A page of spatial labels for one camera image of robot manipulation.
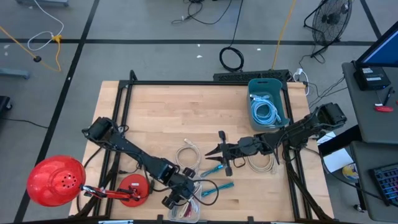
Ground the red desk lamp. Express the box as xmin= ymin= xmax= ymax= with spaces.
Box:
xmin=26 ymin=154 xmax=151 ymax=208

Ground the black pen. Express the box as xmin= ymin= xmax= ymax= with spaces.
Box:
xmin=382 ymin=86 xmax=395 ymax=106

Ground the beige cable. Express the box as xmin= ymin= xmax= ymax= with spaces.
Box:
xmin=247 ymin=154 xmax=277 ymax=174
xmin=170 ymin=182 xmax=201 ymax=218
xmin=174 ymin=138 xmax=202 ymax=172

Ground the round yellow blue object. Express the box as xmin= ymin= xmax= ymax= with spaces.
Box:
xmin=341 ymin=163 xmax=360 ymax=183

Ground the black lamp power cable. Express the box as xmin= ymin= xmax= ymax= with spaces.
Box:
xmin=119 ymin=167 xmax=156 ymax=195

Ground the white power adapter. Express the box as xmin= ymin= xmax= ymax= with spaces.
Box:
xmin=292 ymin=67 xmax=310 ymax=97

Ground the black caster base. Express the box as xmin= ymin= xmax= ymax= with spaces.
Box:
xmin=0 ymin=95 xmax=12 ymax=114

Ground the white paper sheet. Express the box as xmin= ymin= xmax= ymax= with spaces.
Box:
xmin=322 ymin=147 xmax=354 ymax=174

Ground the teal plastic bin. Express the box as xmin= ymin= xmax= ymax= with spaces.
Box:
xmin=247 ymin=77 xmax=290 ymax=132

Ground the grey furniture base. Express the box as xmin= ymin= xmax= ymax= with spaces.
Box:
xmin=15 ymin=0 xmax=70 ymax=7

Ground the teal braided cable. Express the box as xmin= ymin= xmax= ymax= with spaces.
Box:
xmin=200 ymin=164 xmax=225 ymax=179
xmin=201 ymin=182 xmax=235 ymax=198

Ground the small white paper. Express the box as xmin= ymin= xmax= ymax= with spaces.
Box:
xmin=316 ymin=131 xmax=337 ymax=145

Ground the computer monitor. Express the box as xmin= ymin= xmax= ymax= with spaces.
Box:
xmin=354 ymin=20 xmax=398 ymax=68

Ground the grey furniture foot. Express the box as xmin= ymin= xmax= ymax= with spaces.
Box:
xmin=0 ymin=68 xmax=30 ymax=80

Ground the black backlit keyboard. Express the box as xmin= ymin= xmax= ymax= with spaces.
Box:
xmin=368 ymin=163 xmax=398 ymax=208

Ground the yellow floor cable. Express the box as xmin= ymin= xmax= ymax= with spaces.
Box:
xmin=0 ymin=26 xmax=63 ymax=73

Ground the clear plastic box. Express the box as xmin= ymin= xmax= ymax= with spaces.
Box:
xmin=167 ymin=174 xmax=203 ymax=223

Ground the black left camera cable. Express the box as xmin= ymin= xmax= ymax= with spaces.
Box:
xmin=185 ymin=178 xmax=220 ymax=207

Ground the black floor fan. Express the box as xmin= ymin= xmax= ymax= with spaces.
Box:
xmin=303 ymin=0 xmax=354 ymax=58

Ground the dark grey desk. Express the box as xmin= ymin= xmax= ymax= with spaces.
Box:
xmin=349 ymin=139 xmax=398 ymax=223

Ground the white floor cable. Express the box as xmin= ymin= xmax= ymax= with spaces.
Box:
xmin=27 ymin=0 xmax=65 ymax=52

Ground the light blue cable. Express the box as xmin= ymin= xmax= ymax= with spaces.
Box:
xmin=251 ymin=99 xmax=282 ymax=126
xmin=249 ymin=94 xmax=272 ymax=108

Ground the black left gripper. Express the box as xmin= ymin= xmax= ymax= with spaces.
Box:
xmin=161 ymin=167 xmax=197 ymax=210

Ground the thin black floor cable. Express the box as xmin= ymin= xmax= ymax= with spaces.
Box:
xmin=5 ymin=117 xmax=49 ymax=129

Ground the yellow hanging cable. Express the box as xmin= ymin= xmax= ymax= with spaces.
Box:
xmin=271 ymin=0 xmax=297 ymax=70

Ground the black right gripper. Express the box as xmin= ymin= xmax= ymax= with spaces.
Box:
xmin=204 ymin=130 xmax=266 ymax=177

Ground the black box device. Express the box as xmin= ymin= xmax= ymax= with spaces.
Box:
xmin=353 ymin=65 xmax=392 ymax=91

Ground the grey side desk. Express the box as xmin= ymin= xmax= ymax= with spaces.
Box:
xmin=341 ymin=60 xmax=398 ymax=146

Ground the black hanging cable with coil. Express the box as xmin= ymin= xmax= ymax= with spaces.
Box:
xmin=218 ymin=0 xmax=245 ymax=73

